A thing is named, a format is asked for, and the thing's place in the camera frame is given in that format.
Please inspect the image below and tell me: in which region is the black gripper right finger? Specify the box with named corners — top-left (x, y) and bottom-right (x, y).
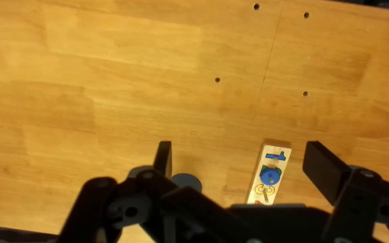
top-left (301, 141), bottom-right (389, 243)

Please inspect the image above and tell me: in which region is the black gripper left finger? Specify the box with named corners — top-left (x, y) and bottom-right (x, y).
top-left (58, 141), bottom-right (250, 243)

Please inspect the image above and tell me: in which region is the blue ring-shaped object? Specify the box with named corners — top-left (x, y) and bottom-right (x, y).
top-left (260, 165), bottom-right (283, 188)

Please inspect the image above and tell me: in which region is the wooden puzzle board with shapes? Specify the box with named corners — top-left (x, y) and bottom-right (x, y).
top-left (246, 142), bottom-right (293, 207)

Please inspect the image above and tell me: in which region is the dark blue cylinder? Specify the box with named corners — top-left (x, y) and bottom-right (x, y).
top-left (172, 173), bottom-right (204, 193)

